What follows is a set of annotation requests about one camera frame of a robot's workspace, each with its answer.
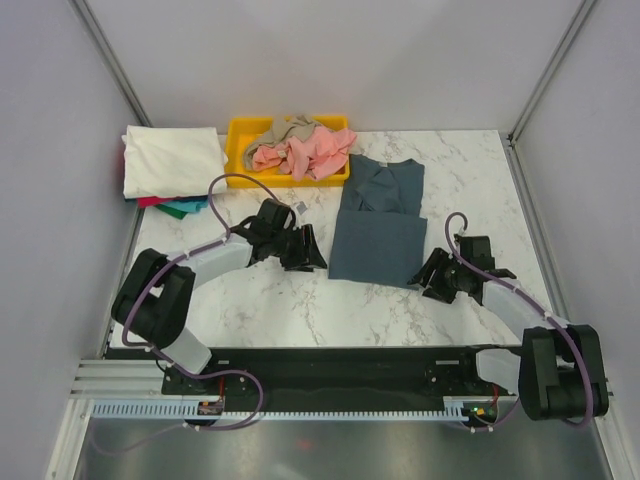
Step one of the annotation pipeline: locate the aluminium post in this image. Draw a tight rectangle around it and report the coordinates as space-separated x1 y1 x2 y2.
69 0 152 127
503 0 599 148

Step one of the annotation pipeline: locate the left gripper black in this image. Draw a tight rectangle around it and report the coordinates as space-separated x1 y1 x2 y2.
270 224 327 273

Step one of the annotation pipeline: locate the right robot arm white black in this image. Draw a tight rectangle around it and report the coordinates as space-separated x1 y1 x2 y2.
408 236 610 425

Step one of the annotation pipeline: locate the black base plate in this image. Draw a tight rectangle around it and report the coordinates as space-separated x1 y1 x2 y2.
162 346 506 414

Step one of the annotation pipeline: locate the folded white t-shirt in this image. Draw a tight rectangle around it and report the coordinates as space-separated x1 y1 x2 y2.
122 125 228 199

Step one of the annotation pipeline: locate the folded green t-shirt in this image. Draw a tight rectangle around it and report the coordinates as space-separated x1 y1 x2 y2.
155 202 202 220

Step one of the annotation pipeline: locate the yellow plastic bin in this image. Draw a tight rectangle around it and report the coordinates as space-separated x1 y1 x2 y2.
225 117 350 188

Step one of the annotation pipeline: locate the right aluminium post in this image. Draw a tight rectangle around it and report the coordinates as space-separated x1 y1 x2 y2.
503 0 599 148

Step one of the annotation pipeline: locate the pink t-shirt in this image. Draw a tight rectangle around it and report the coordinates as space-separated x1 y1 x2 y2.
250 126 357 182

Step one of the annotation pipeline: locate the beige t-shirt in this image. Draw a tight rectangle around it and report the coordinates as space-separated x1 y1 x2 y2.
242 115 320 172

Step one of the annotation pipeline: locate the left aluminium post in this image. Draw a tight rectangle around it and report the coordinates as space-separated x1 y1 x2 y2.
69 0 152 127

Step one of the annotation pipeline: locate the aluminium frame rail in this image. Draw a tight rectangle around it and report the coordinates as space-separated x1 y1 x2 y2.
69 357 619 401

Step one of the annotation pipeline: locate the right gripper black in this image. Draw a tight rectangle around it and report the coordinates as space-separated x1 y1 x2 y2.
407 247 469 304

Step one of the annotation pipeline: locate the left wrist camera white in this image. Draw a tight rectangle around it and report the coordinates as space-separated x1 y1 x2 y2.
294 202 308 215

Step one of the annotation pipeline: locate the folded light blue t-shirt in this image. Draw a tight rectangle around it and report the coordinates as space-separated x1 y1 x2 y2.
164 196 208 214

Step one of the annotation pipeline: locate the blue-grey t-shirt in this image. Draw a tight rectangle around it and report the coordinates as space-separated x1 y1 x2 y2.
328 155 427 289

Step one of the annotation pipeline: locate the folded red t-shirt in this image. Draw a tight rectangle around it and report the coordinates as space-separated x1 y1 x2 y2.
136 197 172 208

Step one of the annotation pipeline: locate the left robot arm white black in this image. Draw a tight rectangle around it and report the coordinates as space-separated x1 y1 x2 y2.
111 198 327 393

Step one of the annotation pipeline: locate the white slotted cable duct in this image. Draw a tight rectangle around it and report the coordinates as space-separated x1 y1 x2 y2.
91 399 468 422

